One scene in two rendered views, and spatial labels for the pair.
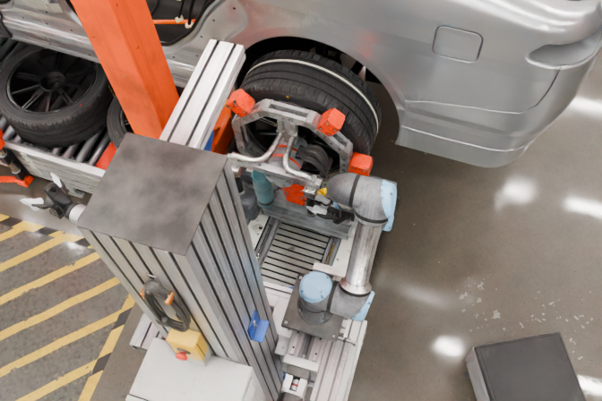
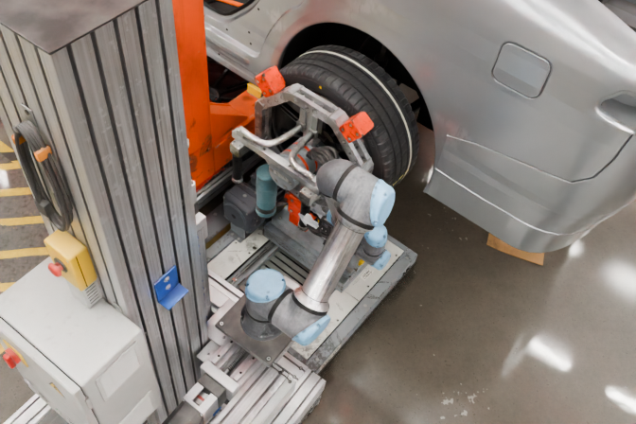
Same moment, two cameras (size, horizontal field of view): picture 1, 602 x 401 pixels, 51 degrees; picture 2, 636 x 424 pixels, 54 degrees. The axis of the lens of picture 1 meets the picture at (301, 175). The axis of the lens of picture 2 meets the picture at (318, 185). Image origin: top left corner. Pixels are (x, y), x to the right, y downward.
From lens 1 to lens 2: 0.60 m
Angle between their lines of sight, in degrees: 10
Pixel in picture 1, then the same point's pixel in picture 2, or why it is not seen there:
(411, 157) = (443, 238)
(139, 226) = (18, 10)
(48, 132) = not seen: hidden behind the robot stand
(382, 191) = (375, 187)
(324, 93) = (361, 96)
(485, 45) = (553, 79)
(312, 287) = (260, 284)
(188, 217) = (81, 22)
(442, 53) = (501, 79)
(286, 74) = (327, 64)
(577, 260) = (593, 412)
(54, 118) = not seen: hidden behind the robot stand
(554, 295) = not seen: outside the picture
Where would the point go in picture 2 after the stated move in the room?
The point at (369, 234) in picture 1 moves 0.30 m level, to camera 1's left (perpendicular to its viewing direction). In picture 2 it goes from (344, 238) to (240, 212)
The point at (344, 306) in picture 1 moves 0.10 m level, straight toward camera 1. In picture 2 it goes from (289, 319) to (273, 348)
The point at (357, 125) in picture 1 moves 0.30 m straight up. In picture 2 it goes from (385, 144) to (400, 80)
